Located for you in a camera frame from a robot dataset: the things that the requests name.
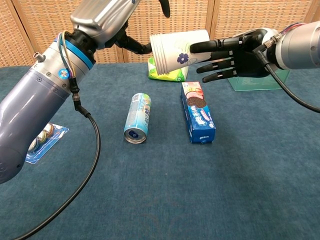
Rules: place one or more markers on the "light blue drink can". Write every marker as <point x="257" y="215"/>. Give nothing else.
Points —
<point x="138" y="115"/>

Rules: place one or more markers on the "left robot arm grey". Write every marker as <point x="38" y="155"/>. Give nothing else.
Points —
<point x="30" y="105"/>

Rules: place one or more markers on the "green yellow tissue pack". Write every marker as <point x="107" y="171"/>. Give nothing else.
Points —
<point x="173" y="76"/>

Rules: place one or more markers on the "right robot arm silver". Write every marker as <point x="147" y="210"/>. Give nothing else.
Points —
<point x="300" y="45"/>

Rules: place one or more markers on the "paper cup with flower print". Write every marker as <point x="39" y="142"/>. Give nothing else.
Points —
<point x="180" y="47"/>

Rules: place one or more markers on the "green cardboard product box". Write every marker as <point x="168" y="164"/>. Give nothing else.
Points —
<point x="257" y="83"/>

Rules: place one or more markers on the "right robot hand black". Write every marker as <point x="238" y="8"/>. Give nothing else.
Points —
<point x="245" y="57"/>

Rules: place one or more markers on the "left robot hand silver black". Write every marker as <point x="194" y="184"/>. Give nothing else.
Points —
<point x="100" y="20"/>

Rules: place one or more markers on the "blue cookie box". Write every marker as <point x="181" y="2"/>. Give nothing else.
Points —
<point x="198" y="112"/>

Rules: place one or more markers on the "woven wicker screen panel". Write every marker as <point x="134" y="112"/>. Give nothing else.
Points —
<point x="10" y="37"/>
<point x="45" y="20"/>
<point x="190" y="15"/>
<point x="250" y="15"/>

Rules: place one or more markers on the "blister pack of tape rolls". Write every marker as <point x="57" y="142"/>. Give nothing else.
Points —
<point x="58" y="132"/>

